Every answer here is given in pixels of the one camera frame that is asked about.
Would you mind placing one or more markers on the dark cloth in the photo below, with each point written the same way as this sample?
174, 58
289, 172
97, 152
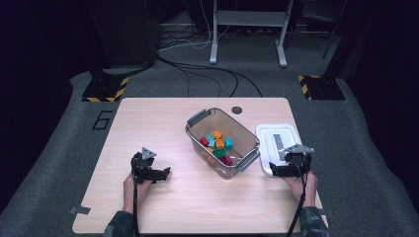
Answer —
125, 33

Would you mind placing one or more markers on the person's left hand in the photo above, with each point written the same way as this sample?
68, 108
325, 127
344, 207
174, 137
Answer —
127, 194

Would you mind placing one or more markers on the white metal desk frame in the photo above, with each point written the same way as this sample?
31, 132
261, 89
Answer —
214, 33

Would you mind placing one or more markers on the black yellow striped stand base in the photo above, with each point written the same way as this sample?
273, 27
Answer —
324, 88
103, 89

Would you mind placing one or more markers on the white plastic container lid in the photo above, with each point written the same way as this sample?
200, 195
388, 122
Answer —
267, 138

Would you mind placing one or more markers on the teal toy building block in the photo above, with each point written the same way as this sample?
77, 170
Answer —
211, 143
228, 143
209, 136

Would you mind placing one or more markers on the dark red toy building block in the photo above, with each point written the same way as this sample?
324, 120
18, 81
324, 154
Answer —
226, 160

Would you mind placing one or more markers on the dark curtain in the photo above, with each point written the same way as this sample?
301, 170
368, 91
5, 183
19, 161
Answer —
29, 98
388, 82

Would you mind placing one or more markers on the clear brown plastic container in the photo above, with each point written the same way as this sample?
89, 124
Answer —
242, 138

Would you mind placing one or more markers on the black metal stand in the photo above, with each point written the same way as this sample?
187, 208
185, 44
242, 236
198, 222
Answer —
333, 36

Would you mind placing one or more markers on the person's right hand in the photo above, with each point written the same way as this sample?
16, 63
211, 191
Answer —
311, 191

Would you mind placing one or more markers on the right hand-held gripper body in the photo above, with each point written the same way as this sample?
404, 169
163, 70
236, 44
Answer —
298, 148

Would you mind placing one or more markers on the green toy building block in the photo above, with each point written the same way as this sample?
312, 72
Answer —
219, 153

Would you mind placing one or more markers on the round dark table grommet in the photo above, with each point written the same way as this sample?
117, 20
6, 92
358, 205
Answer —
236, 110

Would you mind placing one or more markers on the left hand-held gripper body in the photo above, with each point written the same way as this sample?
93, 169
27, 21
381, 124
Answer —
148, 153

